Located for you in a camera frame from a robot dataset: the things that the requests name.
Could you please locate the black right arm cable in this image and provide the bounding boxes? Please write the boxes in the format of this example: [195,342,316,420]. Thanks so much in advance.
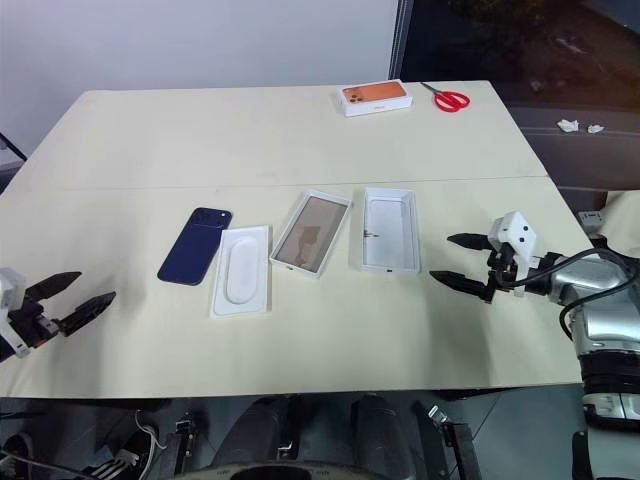
[499,247,640,344]

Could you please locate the thin white wire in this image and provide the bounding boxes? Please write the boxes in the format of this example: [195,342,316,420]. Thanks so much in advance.
[133,409,167,451]

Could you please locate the beige rounded cover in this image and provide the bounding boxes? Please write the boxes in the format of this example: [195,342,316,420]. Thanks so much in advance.
[597,189,640,251]

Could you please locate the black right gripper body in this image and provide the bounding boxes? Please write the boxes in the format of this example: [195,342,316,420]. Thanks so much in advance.
[485,242,524,302]

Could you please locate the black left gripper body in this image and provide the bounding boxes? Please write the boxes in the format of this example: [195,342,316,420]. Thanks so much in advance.
[7,298,62,349]

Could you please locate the grey partition post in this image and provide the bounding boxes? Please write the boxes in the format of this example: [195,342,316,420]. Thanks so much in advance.
[388,0,416,84]

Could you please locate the dark blue smartphone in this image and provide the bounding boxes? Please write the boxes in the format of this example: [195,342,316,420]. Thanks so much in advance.
[156,206,236,288]

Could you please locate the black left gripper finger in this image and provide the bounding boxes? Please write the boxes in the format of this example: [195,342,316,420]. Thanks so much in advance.
[57,291,118,336]
[24,271,84,305]

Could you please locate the white box with orange print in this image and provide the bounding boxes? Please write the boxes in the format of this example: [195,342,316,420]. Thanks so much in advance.
[333,80,415,120]

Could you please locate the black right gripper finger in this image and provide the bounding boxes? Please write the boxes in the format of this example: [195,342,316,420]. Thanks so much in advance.
[445,231,494,253]
[428,269,495,305]

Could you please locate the red handled scissors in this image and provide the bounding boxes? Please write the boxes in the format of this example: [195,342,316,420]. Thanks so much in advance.
[419,81,472,113]

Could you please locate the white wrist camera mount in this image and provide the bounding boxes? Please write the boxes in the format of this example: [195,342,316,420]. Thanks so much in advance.
[0,267,29,361]
[488,210,539,299]

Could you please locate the black metal bracket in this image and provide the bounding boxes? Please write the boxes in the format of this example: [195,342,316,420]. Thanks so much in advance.
[163,409,202,480]

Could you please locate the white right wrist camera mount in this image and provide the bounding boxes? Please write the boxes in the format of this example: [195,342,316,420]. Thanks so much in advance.
[488,210,539,299]

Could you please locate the black metal frame with clamp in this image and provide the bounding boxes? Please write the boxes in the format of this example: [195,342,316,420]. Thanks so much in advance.
[413,399,484,480]

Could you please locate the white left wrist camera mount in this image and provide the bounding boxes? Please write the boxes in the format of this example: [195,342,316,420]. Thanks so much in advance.
[0,267,29,361]

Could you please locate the black chair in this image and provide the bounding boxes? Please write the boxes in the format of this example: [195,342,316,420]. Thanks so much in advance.
[0,132,29,194]

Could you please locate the white tray insert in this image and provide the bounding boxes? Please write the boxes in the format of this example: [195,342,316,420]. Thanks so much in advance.
[211,223,274,319]

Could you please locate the dark rounded shape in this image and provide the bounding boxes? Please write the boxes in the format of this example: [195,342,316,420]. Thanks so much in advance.
[227,394,302,462]
[349,394,417,464]

